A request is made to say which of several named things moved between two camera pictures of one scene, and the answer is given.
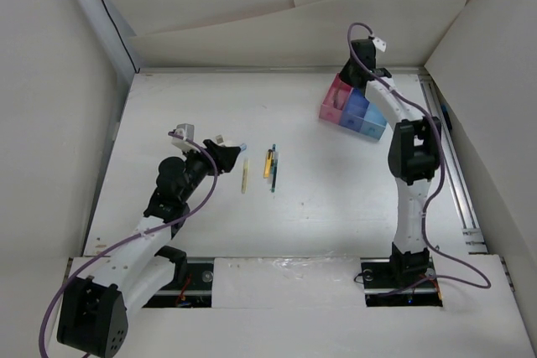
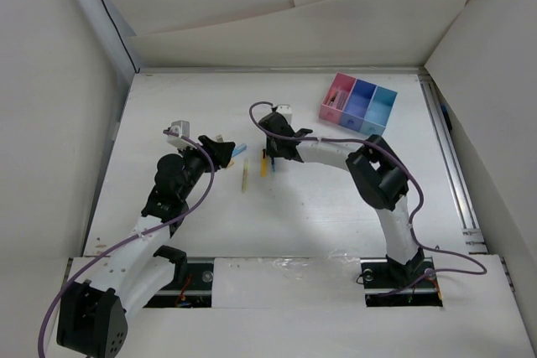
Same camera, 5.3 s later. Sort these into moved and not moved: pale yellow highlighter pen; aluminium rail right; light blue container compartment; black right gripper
Moved: black right gripper
Not moved: light blue container compartment; aluminium rail right; pale yellow highlighter pen
